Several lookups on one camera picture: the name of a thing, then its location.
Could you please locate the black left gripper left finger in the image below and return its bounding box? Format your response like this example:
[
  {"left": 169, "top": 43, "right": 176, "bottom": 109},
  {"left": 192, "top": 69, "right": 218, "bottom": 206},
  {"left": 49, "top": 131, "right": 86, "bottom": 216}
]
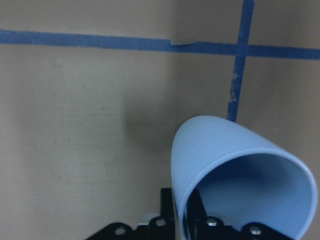
[{"left": 159, "top": 188, "right": 176, "bottom": 240}]

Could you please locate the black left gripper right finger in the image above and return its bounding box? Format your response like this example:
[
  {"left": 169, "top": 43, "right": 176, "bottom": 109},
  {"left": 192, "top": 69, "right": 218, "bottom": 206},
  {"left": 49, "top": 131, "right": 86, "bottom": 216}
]
[{"left": 187, "top": 189, "right": 207, "bottom": 240}]

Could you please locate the light blue plastic cup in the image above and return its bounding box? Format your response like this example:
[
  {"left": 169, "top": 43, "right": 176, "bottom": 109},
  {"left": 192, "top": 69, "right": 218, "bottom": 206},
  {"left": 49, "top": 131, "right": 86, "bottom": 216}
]
[{"left": 170, "top": 115, "right": 318, "bottom": 240}]

